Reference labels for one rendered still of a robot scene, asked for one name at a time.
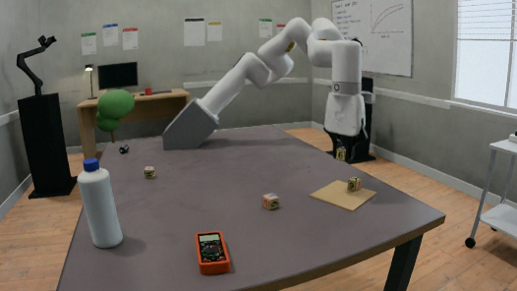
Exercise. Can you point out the small tan letter block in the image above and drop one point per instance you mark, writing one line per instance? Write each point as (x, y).
(341, 153)
(354, 184)
(149, 172)
(270, 201)

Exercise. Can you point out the orange pocket multimeter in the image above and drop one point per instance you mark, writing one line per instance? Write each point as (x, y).
(212, 253)

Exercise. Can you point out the white plastic bottle with blue cap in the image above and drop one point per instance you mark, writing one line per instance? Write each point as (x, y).
(98, 201)

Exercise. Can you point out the tan flat mat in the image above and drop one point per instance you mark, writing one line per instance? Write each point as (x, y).
(337, 194)

